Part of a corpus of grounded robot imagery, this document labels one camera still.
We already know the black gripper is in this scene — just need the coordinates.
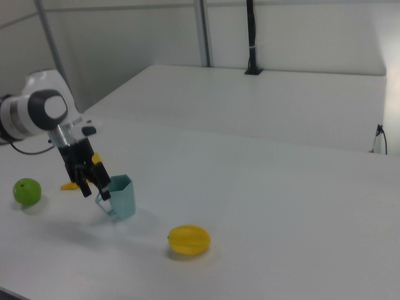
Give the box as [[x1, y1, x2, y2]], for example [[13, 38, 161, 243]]
[[57, 137, 112, 201]]

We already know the teal hexagonal mug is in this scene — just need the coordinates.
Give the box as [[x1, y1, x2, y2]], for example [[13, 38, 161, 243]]
[[94, 174, 138, 221]]

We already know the yellow toy banana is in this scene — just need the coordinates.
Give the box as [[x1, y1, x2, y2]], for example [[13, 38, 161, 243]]
[[60, 152, 103, 191]]

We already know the green toy apple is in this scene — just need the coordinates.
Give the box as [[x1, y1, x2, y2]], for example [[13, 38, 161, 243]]
[[12, 177, 42, 206]]

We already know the yellow toy starfruit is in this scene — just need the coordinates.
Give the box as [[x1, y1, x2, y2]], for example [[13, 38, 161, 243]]
[[167, 224, 212, 255]]

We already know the black pole with base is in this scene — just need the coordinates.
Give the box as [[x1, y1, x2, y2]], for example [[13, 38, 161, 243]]
[[244, 0, 263, 76]]

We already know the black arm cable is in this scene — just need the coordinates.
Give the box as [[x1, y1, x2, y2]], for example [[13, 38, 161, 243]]
[[0, 137, 54, 155]]

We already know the black cable at table edge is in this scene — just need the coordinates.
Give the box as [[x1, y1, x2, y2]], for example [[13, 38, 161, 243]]
[[375, 124, 389, 155]]

